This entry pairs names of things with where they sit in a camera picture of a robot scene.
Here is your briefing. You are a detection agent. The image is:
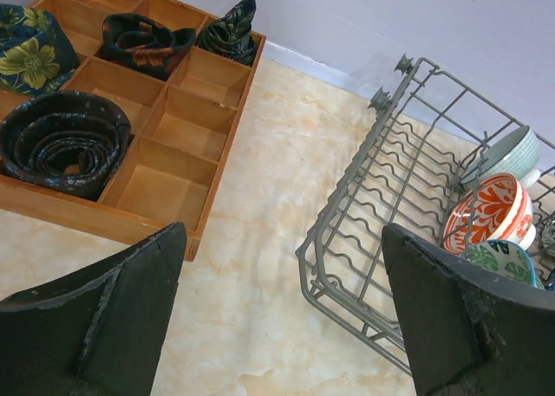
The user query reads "dark speckled bowl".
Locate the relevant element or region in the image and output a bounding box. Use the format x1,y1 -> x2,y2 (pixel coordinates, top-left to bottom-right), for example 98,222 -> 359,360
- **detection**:
540,217 -> 555,257

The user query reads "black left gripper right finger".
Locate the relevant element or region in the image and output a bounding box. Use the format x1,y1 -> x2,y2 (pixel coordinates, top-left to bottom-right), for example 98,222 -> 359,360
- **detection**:
382,224 -> 554,396

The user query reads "orange white patterned bowl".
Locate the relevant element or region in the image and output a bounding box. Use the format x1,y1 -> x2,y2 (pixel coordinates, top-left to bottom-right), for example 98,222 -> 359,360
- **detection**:
441,173 -> 537,255

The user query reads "green leaf patterned bowl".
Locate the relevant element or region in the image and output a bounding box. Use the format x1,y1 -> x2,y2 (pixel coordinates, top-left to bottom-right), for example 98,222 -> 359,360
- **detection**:
460,240 -> 545,290

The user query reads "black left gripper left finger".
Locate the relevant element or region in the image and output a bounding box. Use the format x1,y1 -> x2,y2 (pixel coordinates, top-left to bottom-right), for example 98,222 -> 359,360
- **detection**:
1,223 -> 187,395

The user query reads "pale green grid bowl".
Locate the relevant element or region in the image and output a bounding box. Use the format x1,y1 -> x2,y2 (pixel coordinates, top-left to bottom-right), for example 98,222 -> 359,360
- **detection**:
460,126 -> 541,191

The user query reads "grey wire dish rack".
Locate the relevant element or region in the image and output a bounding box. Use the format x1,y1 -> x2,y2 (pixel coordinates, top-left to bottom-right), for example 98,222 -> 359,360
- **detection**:
296,56 -> 523,373

